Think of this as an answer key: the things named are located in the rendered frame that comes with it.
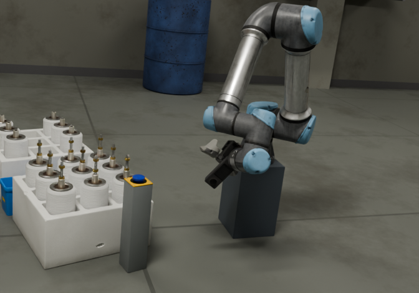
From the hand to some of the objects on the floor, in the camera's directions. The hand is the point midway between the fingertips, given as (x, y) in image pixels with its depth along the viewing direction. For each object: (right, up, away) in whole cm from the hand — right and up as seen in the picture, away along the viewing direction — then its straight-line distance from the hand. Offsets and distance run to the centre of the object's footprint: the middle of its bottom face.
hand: (214, 161), depth 183 cm
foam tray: (-50, -27, +12) cm, 58 cm away
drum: (-34, +51, +273) cm, 280 cm away
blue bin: (-71, -20, +29) cm, 79 cm away
